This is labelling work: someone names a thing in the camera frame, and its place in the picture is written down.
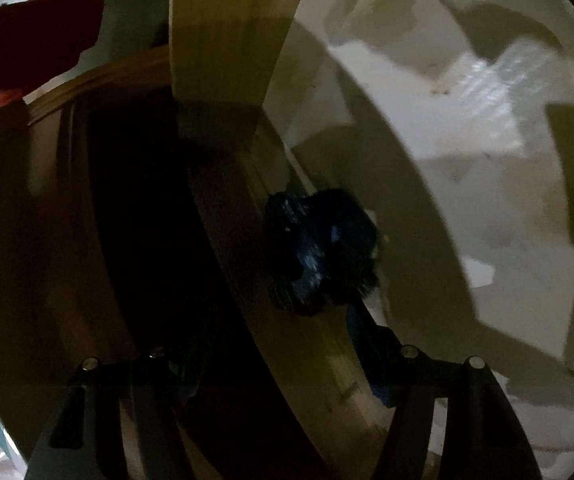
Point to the dark cloth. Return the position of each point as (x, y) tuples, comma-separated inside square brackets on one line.
[(317, 250)]

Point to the red underwear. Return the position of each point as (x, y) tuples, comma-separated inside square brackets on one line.
[(32, 35)]

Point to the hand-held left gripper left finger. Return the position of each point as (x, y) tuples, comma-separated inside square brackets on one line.
[(117, 410)]

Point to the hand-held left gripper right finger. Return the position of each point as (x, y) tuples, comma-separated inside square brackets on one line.
[(367, 355)]

